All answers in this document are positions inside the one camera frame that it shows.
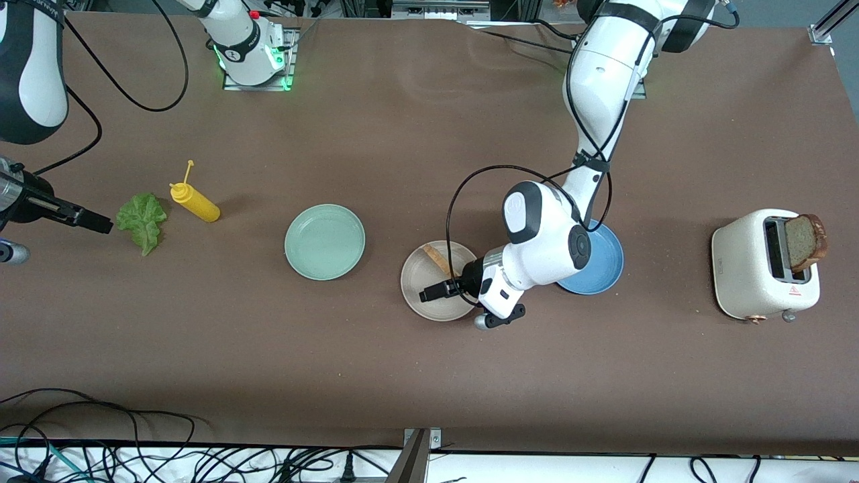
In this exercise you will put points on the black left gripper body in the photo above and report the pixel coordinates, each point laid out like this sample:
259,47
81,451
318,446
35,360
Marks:
469,278

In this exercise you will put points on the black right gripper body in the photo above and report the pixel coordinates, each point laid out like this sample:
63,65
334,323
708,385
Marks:
31,201

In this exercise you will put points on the brown bread slice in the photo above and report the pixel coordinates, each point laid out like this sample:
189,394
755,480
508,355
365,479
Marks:
436,260
802,241

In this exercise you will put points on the green lettuce leaf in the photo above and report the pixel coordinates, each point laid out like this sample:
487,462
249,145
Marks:
141,218

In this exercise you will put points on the yellow squeeze bottle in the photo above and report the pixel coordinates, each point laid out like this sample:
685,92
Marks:
200,206

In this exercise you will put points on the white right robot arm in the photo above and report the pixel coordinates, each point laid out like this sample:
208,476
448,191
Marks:
245,40

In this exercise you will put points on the beige plate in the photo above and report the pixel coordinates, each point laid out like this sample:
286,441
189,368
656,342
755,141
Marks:
411,272

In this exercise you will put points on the green plate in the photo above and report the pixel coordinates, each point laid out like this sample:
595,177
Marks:
325,241

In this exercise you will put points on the blue plate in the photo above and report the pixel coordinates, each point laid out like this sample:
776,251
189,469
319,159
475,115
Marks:
607,261

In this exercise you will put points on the black power plug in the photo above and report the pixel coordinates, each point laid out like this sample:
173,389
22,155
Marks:
347,469

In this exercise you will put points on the white toaster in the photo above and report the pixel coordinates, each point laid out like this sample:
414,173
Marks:
741,268

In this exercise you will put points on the aluminium profile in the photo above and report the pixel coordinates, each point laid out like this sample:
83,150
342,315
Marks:
829,23

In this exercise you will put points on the metal table bracket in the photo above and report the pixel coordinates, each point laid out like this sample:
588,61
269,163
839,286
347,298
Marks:
413,463

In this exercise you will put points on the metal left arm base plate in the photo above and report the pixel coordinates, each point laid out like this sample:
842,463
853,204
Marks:
643,90

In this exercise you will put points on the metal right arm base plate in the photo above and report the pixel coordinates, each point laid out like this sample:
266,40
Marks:
292,60

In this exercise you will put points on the metal background frame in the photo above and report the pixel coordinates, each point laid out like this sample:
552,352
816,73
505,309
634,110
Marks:
439,10

